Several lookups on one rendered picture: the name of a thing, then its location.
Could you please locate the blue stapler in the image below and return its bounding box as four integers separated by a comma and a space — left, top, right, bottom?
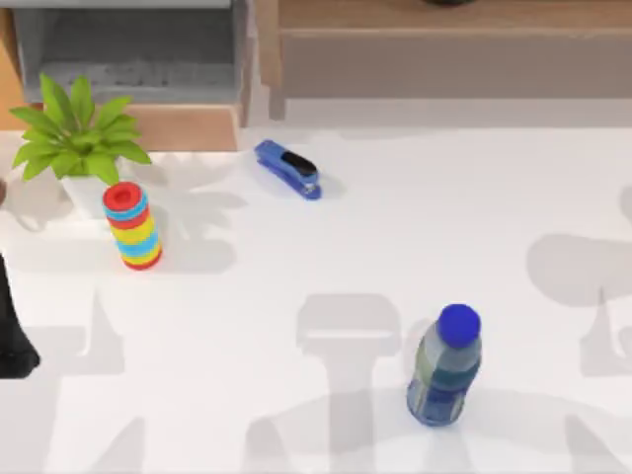
253, 139, 323, 202

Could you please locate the pale wooden drawer front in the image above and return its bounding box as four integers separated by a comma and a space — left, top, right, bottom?
29, 102, 244, 152

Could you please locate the stack of coloured rings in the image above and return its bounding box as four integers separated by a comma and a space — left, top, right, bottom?
102, 181, 164, 272

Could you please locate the clear bottle with blue cap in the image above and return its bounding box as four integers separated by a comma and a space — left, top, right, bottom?
406, 303, 483, 428

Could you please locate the green plant in white pot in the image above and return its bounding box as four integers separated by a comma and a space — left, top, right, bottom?
8, 72, 153, 221

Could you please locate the pulled-out wooden drawer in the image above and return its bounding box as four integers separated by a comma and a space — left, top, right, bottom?
0, 0, 258, 152

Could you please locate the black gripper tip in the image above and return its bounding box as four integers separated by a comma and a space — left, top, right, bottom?
0, 253, 41, 380

